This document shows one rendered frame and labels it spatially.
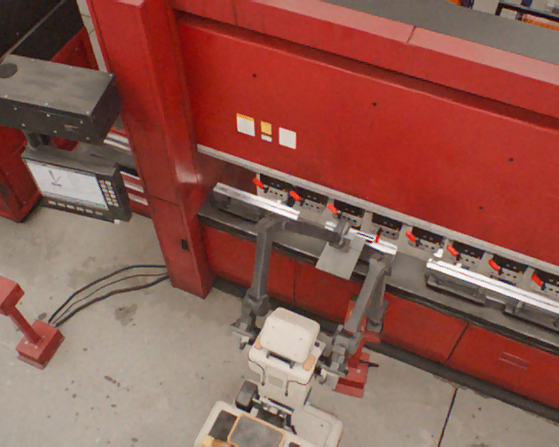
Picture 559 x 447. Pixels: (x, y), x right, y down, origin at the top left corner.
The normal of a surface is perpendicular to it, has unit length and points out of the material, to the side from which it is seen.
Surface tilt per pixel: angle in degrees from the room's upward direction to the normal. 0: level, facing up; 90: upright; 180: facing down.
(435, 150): 90
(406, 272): 0
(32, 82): 0
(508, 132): 90
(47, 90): 0
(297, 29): 90
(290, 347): 47
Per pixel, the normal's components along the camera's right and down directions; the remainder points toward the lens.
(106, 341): 0.00, -0.57
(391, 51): -0.40, 0.75
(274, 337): -0.31, 0.17
